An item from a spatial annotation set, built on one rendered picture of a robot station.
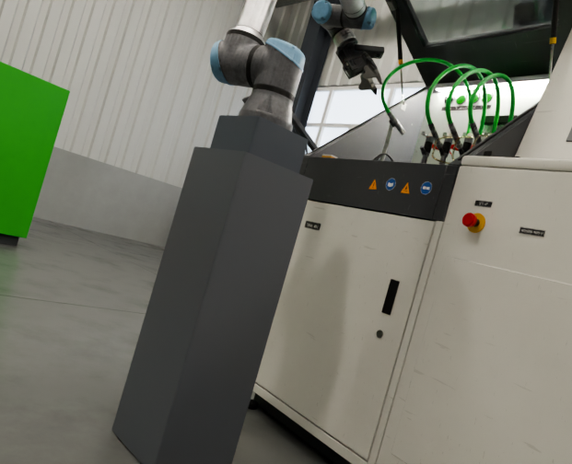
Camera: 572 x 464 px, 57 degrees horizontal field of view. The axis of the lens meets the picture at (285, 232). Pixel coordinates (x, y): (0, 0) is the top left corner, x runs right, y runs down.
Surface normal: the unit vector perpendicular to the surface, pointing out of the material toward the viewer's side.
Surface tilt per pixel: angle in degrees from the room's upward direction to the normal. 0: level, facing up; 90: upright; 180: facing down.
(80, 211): 90
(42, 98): 90
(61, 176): 90
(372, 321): 90
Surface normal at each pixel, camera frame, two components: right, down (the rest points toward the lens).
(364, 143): 0.58, 0.15
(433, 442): -0.77, -0.23
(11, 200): 0.73, 0.20
